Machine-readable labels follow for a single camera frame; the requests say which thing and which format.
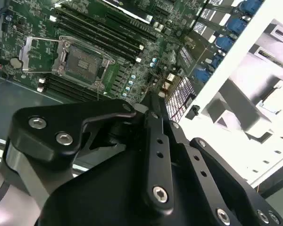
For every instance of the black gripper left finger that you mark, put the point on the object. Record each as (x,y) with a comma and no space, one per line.
(44,141)

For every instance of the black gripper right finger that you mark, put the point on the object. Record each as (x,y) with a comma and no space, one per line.
(202,164)

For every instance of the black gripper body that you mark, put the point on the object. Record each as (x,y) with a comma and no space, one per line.
(96,188)

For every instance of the metal socket cover frame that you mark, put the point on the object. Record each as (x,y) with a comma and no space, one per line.
(25,53)

